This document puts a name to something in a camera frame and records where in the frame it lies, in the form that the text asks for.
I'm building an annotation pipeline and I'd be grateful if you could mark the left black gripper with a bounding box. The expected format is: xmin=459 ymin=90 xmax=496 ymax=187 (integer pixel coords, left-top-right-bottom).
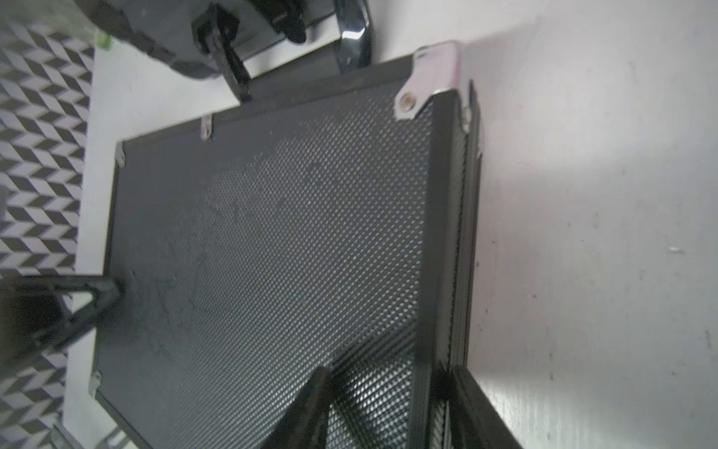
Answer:
xmin=1 ymin=275 xmax=123 ymax=376

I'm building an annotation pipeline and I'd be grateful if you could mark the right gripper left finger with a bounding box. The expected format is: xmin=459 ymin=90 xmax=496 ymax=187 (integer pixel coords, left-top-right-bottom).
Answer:
xmin=261 ymin=366 xmax=334 ymax=449

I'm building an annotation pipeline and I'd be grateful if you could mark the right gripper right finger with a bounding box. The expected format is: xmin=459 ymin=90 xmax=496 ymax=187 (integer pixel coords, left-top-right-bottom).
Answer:
xmin=448 ymin=366 xmax=522 ymax=449

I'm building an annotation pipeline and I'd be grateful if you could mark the black poker case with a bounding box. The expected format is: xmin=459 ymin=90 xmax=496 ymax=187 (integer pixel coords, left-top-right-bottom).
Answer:
xmin=76 ymin=1 xmax=373 ymax=103
xmin=93 ymin=41 xmax=481 ymax=448

